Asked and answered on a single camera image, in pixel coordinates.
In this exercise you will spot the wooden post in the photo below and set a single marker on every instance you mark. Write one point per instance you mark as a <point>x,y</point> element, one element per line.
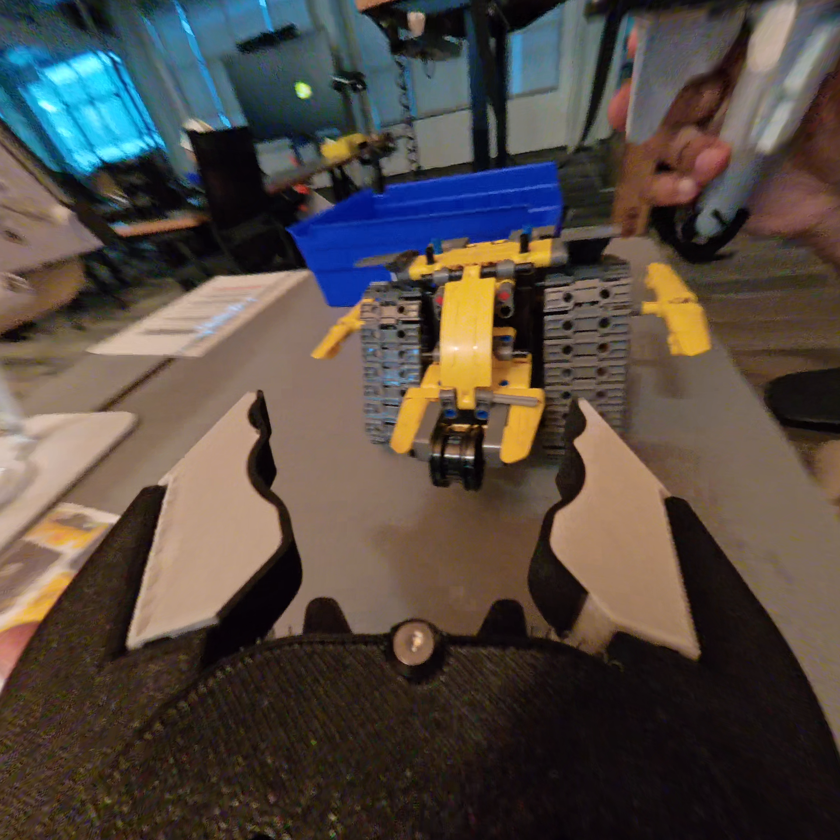
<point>633,190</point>

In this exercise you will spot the yellow tracked toy vehicle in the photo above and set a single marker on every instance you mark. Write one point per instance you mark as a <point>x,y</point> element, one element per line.
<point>469,328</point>

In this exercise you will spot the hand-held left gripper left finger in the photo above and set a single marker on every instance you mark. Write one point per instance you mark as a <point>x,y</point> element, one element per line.
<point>210,538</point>

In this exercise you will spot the laminated instruction sheet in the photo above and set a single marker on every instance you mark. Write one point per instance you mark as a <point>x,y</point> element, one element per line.
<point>197,315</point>

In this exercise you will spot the blue plastic bin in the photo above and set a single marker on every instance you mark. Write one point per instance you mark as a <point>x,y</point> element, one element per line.
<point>426,223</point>

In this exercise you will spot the person's right hand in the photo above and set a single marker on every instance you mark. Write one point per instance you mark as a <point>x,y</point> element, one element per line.
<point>695,164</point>

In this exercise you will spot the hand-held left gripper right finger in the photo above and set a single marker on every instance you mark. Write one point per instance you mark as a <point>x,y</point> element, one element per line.
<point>623,558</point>

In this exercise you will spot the white book stand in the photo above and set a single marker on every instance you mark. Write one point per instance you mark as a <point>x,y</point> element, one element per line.
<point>79,446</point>

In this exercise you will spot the window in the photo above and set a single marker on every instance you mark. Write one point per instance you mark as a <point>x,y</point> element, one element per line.
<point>85,105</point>

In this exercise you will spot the instruction booklet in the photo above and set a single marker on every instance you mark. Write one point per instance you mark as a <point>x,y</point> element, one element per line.
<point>39,216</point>

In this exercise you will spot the black office chair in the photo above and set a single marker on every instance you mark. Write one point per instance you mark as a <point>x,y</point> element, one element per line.
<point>226,177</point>

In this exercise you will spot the yellow sticker sheet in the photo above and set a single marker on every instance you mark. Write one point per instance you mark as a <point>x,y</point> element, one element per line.
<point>46,558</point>

